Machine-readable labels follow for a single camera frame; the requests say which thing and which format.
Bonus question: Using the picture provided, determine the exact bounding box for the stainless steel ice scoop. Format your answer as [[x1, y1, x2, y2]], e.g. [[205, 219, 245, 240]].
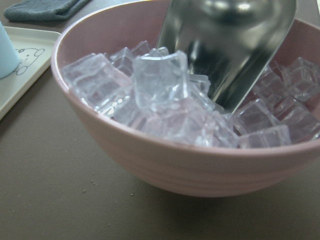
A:
[[157, 0, 298, 113]]

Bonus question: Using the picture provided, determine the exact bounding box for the pile of clear ice cubes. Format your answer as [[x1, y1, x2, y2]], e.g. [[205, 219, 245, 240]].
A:
[[62, 41, 320, 149]]

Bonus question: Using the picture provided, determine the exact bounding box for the light blue cup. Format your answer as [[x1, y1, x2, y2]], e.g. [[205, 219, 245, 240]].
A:
[[0, 22, 20, 79]]

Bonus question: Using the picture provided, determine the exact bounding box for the pink bowl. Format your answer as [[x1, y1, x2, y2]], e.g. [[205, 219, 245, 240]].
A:
[[51, 0, 320, 197]]

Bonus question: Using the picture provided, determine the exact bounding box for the cream serving tray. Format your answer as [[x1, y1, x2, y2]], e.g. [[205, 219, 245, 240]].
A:
[[0, 26, 61, 118]]

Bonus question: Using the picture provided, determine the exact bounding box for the grey folded cloth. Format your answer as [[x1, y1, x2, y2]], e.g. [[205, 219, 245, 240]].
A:
[[3, 0, 88, 22]]

